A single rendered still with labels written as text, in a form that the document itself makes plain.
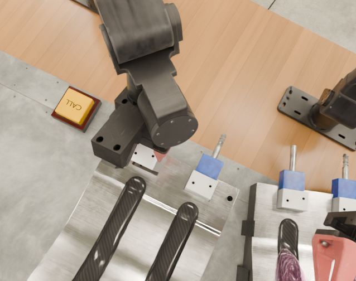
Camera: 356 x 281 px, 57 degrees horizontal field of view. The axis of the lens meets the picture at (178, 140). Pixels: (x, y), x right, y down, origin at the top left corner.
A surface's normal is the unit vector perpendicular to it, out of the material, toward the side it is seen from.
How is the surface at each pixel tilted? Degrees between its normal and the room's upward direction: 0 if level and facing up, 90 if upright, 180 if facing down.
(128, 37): 39
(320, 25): 0
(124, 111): 21
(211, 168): 0
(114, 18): 11
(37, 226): 0
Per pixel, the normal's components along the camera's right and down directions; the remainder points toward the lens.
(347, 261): -0.17, 0.08
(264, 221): 0.04, -0.25
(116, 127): 0.07, -0.59
